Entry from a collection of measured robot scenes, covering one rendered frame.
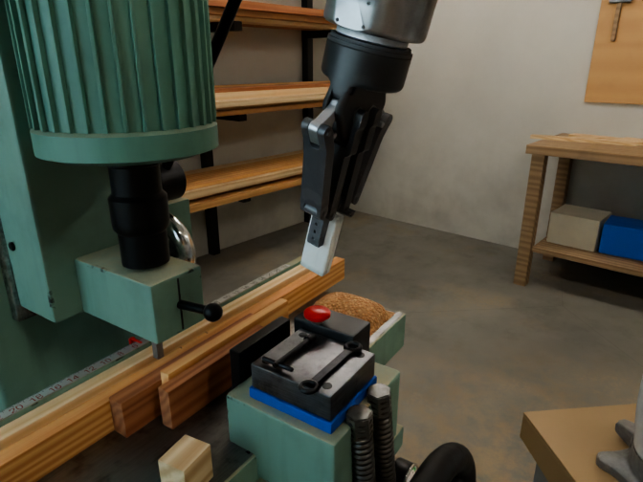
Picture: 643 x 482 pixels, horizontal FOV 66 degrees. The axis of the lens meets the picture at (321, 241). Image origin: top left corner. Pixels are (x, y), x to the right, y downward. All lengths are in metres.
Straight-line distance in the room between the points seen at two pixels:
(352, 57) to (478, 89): 3.42
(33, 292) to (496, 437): 1.69
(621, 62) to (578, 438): 2.79
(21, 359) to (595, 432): 0.92
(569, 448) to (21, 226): 0.89
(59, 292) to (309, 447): 0.33
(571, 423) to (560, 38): 2.90
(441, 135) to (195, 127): 3.55
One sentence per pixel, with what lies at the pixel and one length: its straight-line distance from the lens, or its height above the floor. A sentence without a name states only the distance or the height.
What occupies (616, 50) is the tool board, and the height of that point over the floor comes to 1.35.
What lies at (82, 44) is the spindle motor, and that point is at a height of 1.30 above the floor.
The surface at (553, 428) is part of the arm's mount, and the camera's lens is 1.04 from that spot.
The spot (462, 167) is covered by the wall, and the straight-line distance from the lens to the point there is 3.93.
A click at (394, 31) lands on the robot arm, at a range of 0.42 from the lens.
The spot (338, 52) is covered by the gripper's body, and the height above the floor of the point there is 1.29.
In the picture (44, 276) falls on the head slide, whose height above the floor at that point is 1.06.
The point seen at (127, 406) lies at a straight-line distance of 0.59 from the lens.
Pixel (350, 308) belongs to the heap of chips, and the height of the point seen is 0.92.
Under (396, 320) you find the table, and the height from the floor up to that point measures 0.90.
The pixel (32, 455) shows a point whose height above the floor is 0.93.
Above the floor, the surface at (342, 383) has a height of 1.00.
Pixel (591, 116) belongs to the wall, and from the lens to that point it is 3.60.
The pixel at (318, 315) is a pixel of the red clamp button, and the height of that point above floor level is 1.02.
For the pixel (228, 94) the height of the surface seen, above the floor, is 1.11.
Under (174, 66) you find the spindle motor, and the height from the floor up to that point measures 1.28.
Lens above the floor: 1.28
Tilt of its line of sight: 20 degrees down
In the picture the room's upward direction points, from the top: straight up
